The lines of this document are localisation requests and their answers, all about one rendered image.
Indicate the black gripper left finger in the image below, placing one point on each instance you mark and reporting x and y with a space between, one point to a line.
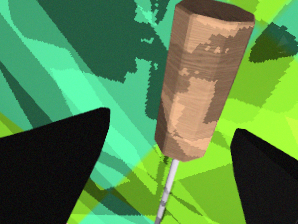
43 171

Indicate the wooden-handled metal pick tool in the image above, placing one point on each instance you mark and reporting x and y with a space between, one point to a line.
206 46

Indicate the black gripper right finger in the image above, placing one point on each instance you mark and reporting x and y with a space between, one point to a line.
266 178

